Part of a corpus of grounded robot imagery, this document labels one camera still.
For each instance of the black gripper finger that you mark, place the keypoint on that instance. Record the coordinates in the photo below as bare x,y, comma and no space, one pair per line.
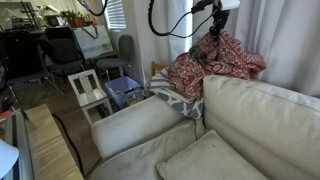
213,29
220,29

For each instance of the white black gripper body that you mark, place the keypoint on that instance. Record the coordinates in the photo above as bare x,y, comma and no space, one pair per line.
228,4

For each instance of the red patterned cloth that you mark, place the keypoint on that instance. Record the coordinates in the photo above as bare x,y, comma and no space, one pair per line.
196,76

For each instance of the beige couch backrest cushion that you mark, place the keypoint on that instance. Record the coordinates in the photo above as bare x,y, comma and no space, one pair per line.
266,123

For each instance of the beige fabric couch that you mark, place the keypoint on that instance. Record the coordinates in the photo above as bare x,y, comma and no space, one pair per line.
133,126

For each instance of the narrow white curtain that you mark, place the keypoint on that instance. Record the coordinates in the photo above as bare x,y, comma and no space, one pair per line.
175,46

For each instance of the wide white curtain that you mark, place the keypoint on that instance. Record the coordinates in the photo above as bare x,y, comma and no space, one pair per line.
286,36

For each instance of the grey white patterned blanket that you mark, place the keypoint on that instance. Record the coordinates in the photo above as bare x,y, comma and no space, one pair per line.
173,96

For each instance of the white window blinds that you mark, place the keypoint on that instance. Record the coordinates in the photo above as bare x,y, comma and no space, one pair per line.
116,15

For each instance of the grey padded chair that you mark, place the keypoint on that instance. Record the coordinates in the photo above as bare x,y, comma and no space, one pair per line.
115,61

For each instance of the blue plastic bin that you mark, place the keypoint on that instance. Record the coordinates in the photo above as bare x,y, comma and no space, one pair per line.
121,91

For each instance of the white tote bag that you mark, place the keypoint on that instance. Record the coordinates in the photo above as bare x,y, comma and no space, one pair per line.
93,41

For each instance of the beige throw pillow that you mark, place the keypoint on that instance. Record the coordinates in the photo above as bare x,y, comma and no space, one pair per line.
210,160

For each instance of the potted green plant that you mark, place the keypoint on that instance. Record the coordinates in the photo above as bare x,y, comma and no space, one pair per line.
75,18

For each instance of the small white wooden chair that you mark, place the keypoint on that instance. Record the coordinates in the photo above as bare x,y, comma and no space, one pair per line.
90,96

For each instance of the black office chair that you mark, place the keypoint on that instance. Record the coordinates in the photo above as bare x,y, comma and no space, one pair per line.
63,53

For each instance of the dark laptop screen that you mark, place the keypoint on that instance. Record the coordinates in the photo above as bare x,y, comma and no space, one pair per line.
56,21

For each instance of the black mesh folding chair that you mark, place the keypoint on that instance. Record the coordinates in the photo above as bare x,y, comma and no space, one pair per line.
20,56

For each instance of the light wooden bench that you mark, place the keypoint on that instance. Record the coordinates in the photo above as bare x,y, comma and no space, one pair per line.
46,146

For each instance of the glass metal side table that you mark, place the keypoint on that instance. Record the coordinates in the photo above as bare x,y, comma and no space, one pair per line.
20,143

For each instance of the white rounded object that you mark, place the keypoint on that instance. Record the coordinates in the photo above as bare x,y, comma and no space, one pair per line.
6,158

